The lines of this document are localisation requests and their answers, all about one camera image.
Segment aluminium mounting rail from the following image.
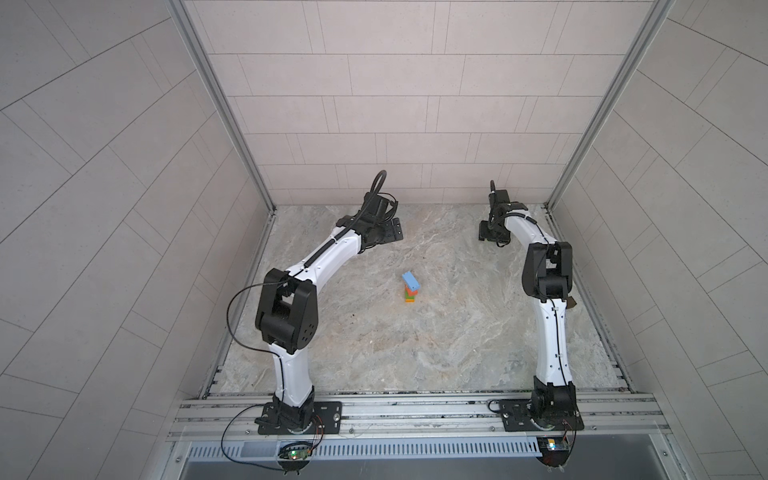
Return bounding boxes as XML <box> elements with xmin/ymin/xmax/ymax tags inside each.
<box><xmin>168</xmin><ymin>390</ymin><xmax>671</xmax><ymax>441</ymax></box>

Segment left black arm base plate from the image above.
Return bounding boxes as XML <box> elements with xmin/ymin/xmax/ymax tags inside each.
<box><xmin>255</xmin><ymin>399</ymin><xmax>343</xmax><ymax>435</ymax></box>

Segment left green circuit board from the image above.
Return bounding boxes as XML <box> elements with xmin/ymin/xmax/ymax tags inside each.
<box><xmin>277</xmin><ymin>441</ymin><xmax>314</xmax><ymax>472</ymax></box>

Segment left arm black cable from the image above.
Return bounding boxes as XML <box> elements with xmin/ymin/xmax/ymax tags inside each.
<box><xmin>225</xmin><ymin>281</ymin><xmax>283</xmax><ymax>361</ymax></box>

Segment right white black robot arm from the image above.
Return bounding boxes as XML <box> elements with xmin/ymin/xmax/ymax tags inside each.
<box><xmin>478</xmin><ymin>182</ymin><xmax>583</xmax><ymax>431</ymax></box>

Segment light blue wood block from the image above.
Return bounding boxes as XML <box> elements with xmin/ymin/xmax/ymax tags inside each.
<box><xmin>402</xmin><ymin>271</ymin><xmax>420</xmax><ymax>290</ymax></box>

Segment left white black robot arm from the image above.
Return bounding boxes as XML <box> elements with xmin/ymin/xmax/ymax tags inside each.
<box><xmin>255</xmin><ymin>170</ymin><xmax>403</xmax><ymax>433</ymax></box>

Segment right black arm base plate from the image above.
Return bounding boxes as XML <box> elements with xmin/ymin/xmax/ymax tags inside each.
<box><xmin>490</xmin><ymin>399</ymin><xmax>585</xmax><ymax>433</ymax></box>

